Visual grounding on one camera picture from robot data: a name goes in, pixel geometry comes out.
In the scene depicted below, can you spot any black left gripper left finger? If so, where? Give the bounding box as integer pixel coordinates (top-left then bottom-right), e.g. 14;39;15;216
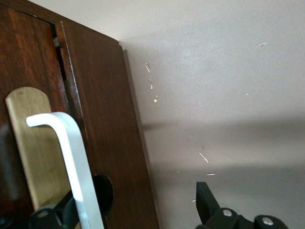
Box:
0;190;81;229

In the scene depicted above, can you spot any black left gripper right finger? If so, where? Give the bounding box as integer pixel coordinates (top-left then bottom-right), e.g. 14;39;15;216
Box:
195;181;290;229

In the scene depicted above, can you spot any white drawer handle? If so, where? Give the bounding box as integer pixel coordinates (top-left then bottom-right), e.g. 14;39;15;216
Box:
25;111;105;229

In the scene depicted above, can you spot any dark brown wooden cabinet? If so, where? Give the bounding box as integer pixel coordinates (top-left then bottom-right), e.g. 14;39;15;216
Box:
0;0;161;229

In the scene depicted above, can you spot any wooden drawer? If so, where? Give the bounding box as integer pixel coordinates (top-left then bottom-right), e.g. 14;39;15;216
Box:
0;3;96;229

